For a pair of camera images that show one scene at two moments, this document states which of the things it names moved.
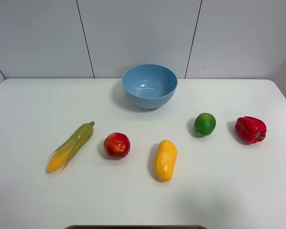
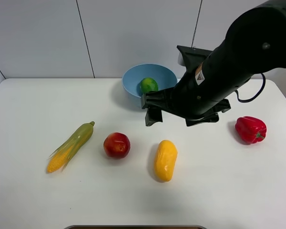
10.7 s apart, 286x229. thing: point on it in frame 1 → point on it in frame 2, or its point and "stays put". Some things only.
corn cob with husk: [61, 157] stays put
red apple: [117, 145] stays put
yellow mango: [165, 160] stays put
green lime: [204, 124] → [148, 84]
